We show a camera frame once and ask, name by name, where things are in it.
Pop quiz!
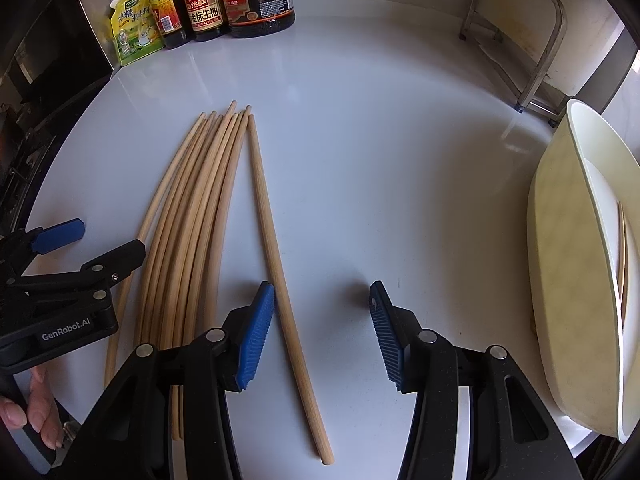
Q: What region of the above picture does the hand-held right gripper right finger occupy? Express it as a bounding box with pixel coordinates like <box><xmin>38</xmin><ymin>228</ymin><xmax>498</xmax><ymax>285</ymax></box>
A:
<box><xmin>369</xmin><ymin>280</ymin><xmax>576</xmax><ymax>480</ymax></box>

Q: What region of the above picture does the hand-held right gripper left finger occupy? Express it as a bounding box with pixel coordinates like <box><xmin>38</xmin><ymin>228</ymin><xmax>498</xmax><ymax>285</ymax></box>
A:
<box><xmin>60</xmin><ymin>281</ymin><xmax>277</xmax><ymax>480</ymax></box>

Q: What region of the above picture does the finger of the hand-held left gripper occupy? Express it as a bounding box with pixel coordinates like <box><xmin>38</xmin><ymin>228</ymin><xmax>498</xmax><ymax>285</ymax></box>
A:
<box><xmin>6</xmin><ymin>239</ymin><xmax>147</xmax><ymax>312</ymax></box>
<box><xmin>0</xmin><ymin>218</ymin><xmax>86</xmax><ymax>273</ymax></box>

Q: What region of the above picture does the long wooden chopstick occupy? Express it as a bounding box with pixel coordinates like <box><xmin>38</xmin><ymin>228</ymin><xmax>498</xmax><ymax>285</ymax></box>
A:
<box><xmin>616</xmin><ymin>201</ymin><xmax>630</xmax><ymax>322</ymax></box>
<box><xmin>246</xmin><ymin>114</ymin><xmax>335</xmax><ymax>465</ymax></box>

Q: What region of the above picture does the bundle of wooden chopsticks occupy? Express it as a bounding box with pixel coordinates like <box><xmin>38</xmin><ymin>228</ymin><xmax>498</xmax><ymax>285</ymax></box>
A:
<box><xmin>103</xmin><ymin>101</ymin><xmax>252</xmax><ymax>441</ymax></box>

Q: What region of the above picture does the cream plastic container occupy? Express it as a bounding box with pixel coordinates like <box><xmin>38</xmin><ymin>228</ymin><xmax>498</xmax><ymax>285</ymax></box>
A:
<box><xmin>527</xmin><ymin>99</ymin><xmax>640</xmax><ymax>443</ymax></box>

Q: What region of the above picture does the person's left hand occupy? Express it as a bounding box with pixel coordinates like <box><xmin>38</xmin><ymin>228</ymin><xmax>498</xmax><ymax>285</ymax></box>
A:
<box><xmin>0</xmin><ymin>364</ymin><xmax>65</xmax><ymax>451</ymax></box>

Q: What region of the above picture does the black kitchen appliance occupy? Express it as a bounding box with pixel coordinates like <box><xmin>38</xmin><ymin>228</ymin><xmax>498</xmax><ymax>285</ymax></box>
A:
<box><xmin>0</xmin><ymin>0</ymin><xmax>118</xmax><ymax>241</ymax></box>

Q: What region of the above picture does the yellow green seasoning pouch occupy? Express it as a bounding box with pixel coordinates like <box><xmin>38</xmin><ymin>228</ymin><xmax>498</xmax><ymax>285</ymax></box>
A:
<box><xmin>107</xmin><ymin>0</ymin><xmax>166</xmax><ymax>67</ymax></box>

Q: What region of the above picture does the vinegar bottle with red label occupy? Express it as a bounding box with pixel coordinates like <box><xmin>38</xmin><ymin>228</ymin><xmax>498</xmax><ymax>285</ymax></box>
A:
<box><xmin>144</xmin><ymin>0</ymin><xmax>193</xmax><ymax>50</ymax></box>

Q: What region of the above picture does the soy sauce bottle yellow label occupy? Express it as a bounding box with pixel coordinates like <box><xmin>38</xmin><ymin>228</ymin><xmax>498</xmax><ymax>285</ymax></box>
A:
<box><xmin>181</xmin><ymin>0</ymin><xmax>230</xmax><ymax>42</ymax></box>

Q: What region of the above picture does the stainless steel rack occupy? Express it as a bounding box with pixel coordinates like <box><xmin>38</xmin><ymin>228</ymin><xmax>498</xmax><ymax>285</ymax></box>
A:
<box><xmin>459</xmin><ymin>0</ymin><xmax>568</xmax><ymax>128</ymax></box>

